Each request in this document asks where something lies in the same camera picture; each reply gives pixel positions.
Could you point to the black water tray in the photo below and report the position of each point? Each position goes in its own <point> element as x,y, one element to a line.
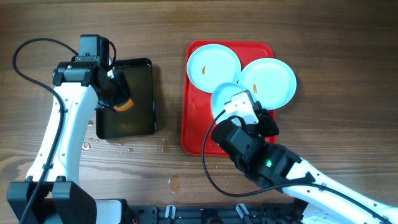
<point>140,118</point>

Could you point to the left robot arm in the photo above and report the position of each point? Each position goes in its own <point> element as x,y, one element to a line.
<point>51,191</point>

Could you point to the white plate bottom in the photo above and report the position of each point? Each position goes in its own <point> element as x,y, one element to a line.
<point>222,94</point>

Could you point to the white plate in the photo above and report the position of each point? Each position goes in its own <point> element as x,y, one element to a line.
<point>211,65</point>
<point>222,94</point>
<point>272,82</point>

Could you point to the orange sponge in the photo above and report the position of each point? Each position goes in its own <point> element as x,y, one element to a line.
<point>124,106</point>

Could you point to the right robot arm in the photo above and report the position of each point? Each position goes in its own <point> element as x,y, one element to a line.
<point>241,129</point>

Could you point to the white plate top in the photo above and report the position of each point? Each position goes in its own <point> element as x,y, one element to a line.
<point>211,65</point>

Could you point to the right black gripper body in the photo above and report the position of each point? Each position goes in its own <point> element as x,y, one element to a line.
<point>265,127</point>

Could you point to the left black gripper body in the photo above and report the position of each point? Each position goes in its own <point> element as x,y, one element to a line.
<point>119,88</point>

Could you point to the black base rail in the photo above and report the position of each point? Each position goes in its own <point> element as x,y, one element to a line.
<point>257,214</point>

